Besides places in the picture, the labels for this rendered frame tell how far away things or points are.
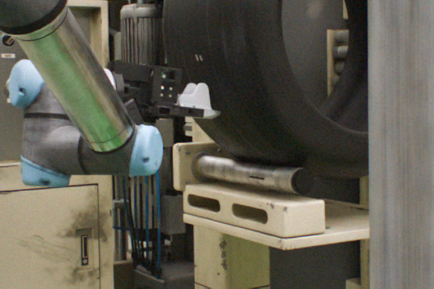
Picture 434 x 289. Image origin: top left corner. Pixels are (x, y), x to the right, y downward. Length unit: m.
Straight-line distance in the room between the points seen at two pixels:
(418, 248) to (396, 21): 0.06
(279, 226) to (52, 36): 0.59
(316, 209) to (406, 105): 1.25
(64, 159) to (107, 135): 0.12
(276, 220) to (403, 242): 1.23
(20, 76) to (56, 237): 0.73
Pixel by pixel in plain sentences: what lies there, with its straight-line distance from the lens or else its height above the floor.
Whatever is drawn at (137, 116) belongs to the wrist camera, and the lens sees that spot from 1.36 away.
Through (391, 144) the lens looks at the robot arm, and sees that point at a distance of 0.23.
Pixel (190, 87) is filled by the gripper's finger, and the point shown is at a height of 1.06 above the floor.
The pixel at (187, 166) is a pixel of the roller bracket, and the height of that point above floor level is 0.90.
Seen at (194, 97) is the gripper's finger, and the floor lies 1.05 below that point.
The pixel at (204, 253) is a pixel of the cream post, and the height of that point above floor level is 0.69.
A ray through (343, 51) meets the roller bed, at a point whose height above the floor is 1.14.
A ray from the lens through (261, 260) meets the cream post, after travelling 1.87.
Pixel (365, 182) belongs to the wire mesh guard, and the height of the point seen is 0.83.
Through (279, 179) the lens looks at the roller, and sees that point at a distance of 1.47.
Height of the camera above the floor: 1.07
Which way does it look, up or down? 3 degrees down
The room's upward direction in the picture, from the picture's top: 1 degrees counter-clockwise
